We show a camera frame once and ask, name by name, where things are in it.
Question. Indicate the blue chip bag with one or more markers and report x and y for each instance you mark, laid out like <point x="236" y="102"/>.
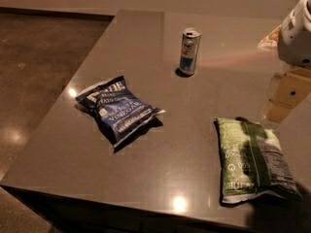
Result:
<point x="116" y="109"/>

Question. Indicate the green chip bag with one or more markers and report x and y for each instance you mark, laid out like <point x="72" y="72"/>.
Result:
<point x="252" y="162"/>

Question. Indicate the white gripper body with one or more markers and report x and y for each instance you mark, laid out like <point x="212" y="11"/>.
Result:
<point x="296" y="38"/>

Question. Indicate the silver blue drink can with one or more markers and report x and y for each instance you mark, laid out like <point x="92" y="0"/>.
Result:
<point x="189" y="50"/>

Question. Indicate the white plate with food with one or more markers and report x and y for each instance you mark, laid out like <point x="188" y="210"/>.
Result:
<point x="270" y="41"/>

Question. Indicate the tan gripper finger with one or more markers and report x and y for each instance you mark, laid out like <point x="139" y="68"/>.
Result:
<point x="288" y="90"/>

